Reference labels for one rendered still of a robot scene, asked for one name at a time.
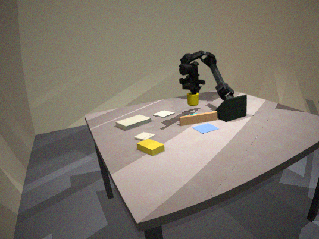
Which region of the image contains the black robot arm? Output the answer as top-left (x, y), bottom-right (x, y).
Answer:
top-left (179, 50), bottom-right (234, 100)

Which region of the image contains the tan rectangular bar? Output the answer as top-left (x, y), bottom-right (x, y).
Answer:
top-left (179, 111), bottom-right (217, 126)

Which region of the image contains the yellow rectangular block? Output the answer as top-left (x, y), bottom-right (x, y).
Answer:
top-left (137, 139), bottom-right (165, 156)

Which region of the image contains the yellow cup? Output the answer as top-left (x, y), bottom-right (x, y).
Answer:
top-left (187, 92), bottom-right (199, 106)

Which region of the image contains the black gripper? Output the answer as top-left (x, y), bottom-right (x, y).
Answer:
top-left (182, 73), bottom-right (205, 95)

